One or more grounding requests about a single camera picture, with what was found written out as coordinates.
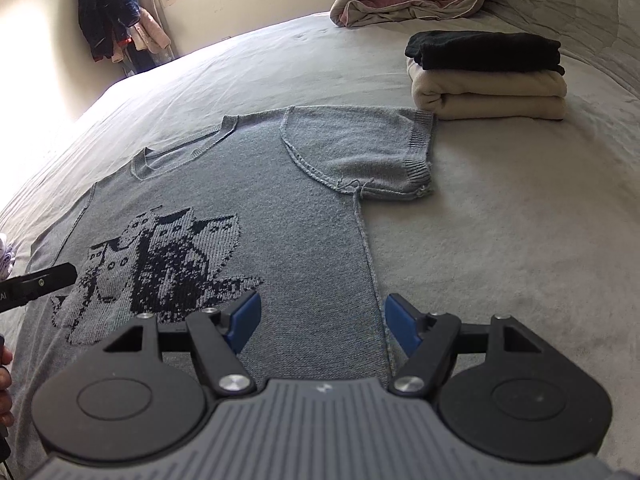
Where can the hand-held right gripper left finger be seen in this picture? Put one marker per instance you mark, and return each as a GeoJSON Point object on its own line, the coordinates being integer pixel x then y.
{"type": "Point", "coordinates": [245, 317]}

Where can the stack of white folded clothes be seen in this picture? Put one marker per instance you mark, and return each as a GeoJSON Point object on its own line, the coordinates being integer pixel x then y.
{"type": "Point", "coordinates": [6, 255]}

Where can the grey knit sweater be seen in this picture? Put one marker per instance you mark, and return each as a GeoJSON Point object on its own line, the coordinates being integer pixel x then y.
{"type": "Point", "coordinates": [300, 220]}

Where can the hanging dark blue jacket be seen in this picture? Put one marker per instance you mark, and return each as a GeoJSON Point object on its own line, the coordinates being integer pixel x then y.
{"type": "Point", "coordinates": [105, 5]}

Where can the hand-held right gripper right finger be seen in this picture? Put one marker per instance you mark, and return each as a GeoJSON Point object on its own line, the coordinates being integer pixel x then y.
{"type": "Point", "coordinates": [402, 320]}

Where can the grey quilted headboard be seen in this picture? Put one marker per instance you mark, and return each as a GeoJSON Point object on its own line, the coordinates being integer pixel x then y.
{"type": "Point", "coordinates": [575, 10]}

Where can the black folded garment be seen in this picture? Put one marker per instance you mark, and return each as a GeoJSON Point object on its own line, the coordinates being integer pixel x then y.
{"type": "Point", "coordinates": [480, 50]}

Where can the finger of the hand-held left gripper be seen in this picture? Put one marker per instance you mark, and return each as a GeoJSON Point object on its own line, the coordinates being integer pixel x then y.
{"type": "Point", "coordinates": [47, 280]}

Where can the hanging pink clothes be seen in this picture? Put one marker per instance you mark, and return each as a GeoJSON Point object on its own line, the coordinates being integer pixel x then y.
{"type": "Point", "coordinates": [150, 35]}

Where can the person's left hand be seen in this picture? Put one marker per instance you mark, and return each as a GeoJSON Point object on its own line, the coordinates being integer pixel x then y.
{"type": "Point", "coordinates": [4, 385]}

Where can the grey bed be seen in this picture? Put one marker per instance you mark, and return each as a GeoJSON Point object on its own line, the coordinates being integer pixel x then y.
{"type": "Point", "coordinates": [500, 235]}

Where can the beige folded garment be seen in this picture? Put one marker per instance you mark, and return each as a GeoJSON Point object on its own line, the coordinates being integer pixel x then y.
{"type": "Point", "coordinates": [490, 97]}

